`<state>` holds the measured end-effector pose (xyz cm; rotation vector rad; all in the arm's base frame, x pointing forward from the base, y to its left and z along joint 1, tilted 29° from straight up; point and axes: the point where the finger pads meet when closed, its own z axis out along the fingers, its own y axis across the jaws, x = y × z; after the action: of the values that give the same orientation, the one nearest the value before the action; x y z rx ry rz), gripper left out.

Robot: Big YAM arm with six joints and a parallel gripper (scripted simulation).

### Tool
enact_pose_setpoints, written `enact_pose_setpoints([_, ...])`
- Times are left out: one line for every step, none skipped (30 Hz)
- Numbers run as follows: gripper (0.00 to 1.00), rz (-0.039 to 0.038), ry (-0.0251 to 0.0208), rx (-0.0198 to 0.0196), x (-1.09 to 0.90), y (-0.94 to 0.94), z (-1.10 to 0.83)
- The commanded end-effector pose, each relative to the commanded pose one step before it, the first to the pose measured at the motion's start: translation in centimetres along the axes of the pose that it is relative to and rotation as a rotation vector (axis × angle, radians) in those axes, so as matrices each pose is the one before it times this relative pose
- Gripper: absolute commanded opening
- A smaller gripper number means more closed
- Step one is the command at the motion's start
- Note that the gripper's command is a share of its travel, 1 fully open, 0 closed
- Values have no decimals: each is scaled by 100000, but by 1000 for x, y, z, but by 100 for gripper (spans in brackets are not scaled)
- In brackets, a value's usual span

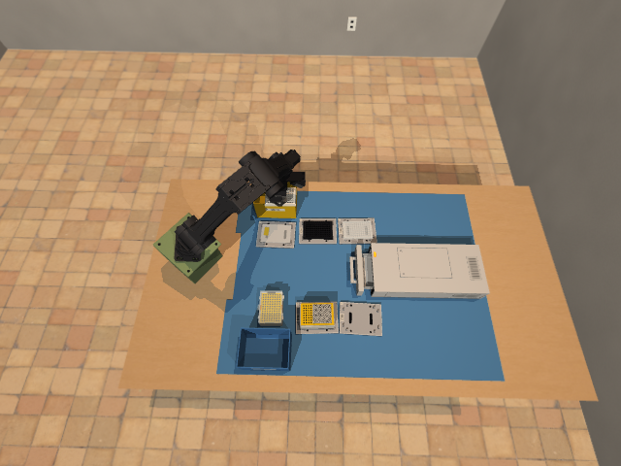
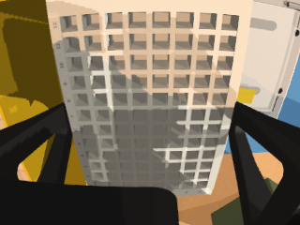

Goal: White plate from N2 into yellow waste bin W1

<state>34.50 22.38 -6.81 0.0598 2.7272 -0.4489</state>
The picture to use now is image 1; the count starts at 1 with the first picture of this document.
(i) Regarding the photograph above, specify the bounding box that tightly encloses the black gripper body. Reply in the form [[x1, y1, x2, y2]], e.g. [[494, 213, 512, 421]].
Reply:
[[270, 191, 286, 202]]

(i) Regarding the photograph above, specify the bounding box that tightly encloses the blue open-top bin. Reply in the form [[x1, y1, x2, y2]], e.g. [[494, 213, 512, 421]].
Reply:
[[236, 328, 292, 371]]

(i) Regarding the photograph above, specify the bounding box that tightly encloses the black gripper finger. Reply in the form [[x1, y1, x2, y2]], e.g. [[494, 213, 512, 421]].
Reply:
[[270, 197, 287, 207]]

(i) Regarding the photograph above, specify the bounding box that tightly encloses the blue flat mat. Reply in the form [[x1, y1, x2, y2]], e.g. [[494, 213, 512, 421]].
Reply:
[[216, 191, 505, 382]]

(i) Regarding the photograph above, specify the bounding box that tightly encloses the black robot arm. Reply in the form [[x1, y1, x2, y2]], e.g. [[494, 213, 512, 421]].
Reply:
[[174, 150, 306, 262]]

